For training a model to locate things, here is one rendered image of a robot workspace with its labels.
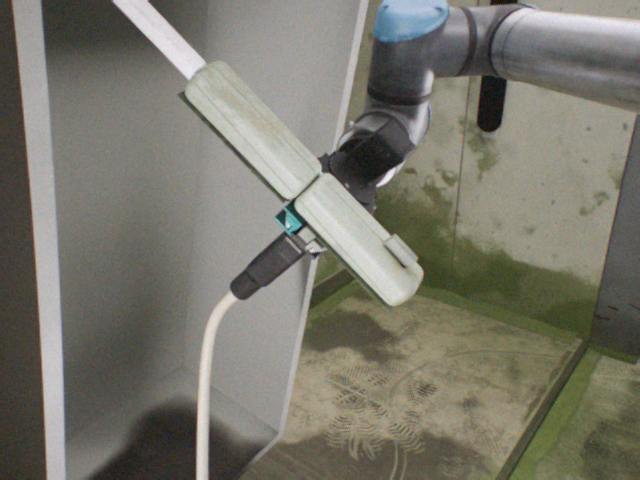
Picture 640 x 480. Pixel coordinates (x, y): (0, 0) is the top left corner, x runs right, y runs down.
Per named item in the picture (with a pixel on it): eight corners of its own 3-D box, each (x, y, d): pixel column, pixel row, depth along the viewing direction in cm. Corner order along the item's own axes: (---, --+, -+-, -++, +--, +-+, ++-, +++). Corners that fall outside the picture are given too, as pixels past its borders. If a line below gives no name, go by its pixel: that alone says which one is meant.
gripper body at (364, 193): (324, 245, 74) (359, 199, 83) (369, 211, 68) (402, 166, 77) (281, 200, 73) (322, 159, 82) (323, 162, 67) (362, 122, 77)
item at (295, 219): (307, 217, 66) (319, 206, 64) (290, 236, 63) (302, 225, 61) (291, 200, 66) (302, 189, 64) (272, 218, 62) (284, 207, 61)
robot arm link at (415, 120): (381, 71, 90) (372, 132, 96) (349, 101, 81) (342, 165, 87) (441, 86, 88) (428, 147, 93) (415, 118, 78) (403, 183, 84)
